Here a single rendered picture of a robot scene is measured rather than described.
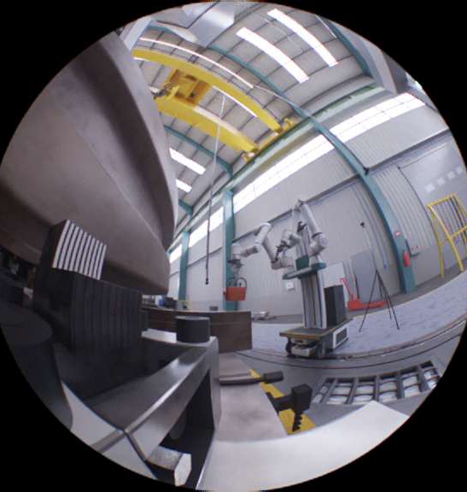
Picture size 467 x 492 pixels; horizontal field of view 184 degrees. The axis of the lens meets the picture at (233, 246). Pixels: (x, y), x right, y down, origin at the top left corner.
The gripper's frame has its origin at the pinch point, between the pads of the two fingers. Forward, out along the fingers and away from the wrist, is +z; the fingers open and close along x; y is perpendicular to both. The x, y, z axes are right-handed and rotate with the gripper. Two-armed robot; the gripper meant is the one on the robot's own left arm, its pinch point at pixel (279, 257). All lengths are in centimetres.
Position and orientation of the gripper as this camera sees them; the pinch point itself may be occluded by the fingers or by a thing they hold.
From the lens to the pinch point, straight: 147.0
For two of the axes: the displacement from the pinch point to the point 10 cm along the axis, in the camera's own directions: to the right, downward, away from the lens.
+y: -8.9, -4.5, -1.0
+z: -3.9, 8.5, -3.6
